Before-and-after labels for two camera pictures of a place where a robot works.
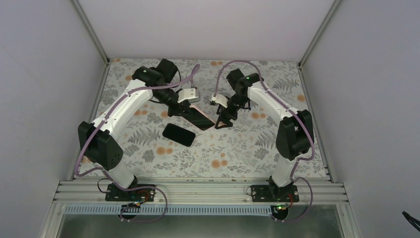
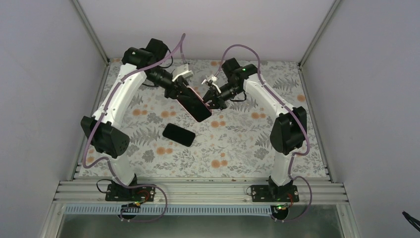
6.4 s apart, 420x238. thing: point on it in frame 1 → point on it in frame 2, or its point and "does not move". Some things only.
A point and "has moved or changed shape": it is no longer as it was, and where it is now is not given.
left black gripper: x=183 y=107 → x=173 y=91
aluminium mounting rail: x=194 y=191 does not move
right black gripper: x=222 y=117 → x=210 y=96
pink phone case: x=197 y=117 has moved or changed shape
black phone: x=179 y=134 does not move
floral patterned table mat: x=248 y=149 does not move
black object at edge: x=414 y=222 does not move
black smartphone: x=198 y=119 has moved or changed shape
